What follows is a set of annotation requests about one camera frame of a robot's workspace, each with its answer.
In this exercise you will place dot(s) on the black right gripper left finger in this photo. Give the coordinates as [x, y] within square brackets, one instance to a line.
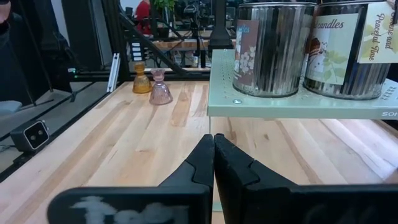
[192, 177]

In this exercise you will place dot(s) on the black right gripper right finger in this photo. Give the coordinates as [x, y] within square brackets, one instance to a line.
[245, 186]

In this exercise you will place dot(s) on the silver candle tin brown label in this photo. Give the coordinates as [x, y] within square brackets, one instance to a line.
[276, 56]

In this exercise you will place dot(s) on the silver candle tin cream label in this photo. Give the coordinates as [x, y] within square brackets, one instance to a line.
[357, 81]

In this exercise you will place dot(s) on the green perforated metal shelf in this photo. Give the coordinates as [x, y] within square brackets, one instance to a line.
[280, 107]

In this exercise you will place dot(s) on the pink glass candlestick holder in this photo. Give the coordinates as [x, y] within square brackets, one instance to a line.
[160, 93]

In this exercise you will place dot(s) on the amber glass candlestick holder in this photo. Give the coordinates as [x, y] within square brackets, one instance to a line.
[142, 82]

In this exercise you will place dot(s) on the white aluminium extrusion bar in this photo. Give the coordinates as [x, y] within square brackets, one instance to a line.
[113, 71]

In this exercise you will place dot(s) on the black power strip white labels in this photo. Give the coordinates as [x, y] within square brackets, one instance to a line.
[136, 51]

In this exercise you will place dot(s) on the person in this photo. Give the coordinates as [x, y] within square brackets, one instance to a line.
[143, 12]

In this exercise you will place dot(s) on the green leafy plant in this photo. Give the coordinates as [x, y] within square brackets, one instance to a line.
[164, 3]

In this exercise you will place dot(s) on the person's hand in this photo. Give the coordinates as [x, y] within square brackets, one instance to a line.
[3, 11]

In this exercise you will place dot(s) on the black rig frame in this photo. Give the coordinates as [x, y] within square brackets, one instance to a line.
[116, 31]

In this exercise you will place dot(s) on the grey table-level camera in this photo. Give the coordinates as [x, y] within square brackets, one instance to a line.
[29, 137]

